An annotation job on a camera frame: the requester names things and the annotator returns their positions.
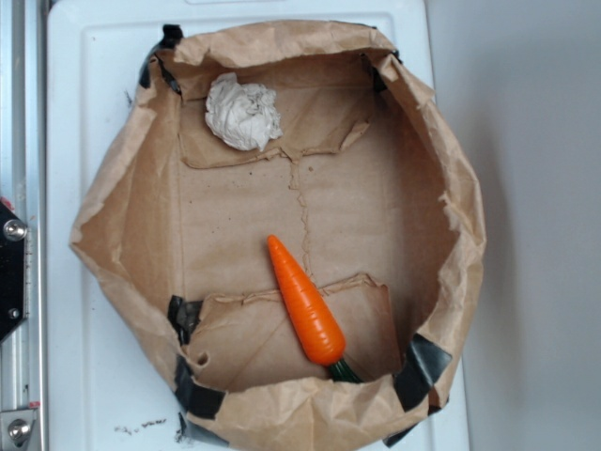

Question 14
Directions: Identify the orange plastic toy carrot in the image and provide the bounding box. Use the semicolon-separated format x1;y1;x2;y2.
267;235;362;383

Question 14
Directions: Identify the brown paper bag tray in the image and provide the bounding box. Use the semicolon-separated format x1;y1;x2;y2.
70;21;485;450

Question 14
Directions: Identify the crumpled white paper ball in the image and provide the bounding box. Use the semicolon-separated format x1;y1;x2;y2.
205;72;284;152

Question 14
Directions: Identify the white plastic board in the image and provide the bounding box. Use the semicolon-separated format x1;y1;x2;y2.
45;0;472;451

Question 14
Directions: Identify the black bracket with bolt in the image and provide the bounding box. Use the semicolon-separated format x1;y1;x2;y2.
0;196;28;344

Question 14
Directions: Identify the aluminium frame rail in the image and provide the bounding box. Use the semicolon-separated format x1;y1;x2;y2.
1;1;51;450

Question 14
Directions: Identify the silver corner bracket bolt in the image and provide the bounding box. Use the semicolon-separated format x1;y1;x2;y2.
1;409;38;451

